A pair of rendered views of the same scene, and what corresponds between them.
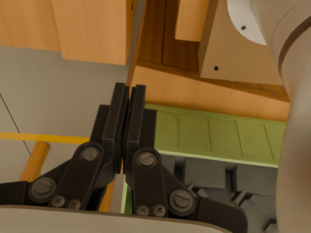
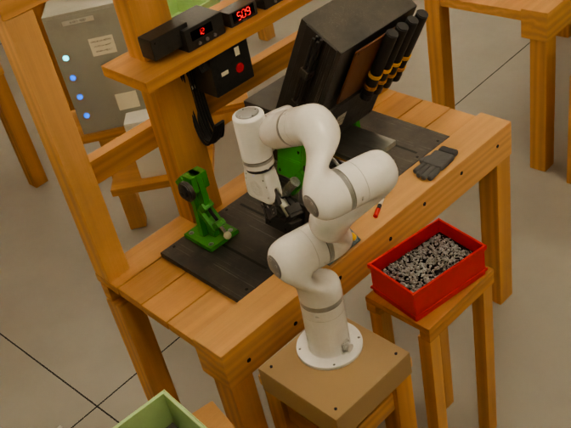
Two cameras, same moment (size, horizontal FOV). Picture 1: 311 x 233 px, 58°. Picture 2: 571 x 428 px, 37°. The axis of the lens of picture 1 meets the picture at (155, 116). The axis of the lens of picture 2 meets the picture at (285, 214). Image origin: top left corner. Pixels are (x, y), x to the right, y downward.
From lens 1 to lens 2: 233 cm
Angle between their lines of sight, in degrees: 88
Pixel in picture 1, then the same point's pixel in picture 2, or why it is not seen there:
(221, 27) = (290, 347)
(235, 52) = (287, 363)
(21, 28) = (189, 321)
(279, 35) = not seen: hidden behind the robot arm
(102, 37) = (226, 337)
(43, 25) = (202, 324)
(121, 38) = (235, 342)
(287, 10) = not seen: hidden behind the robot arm
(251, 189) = not seen: outside the picture
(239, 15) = (302, 342)
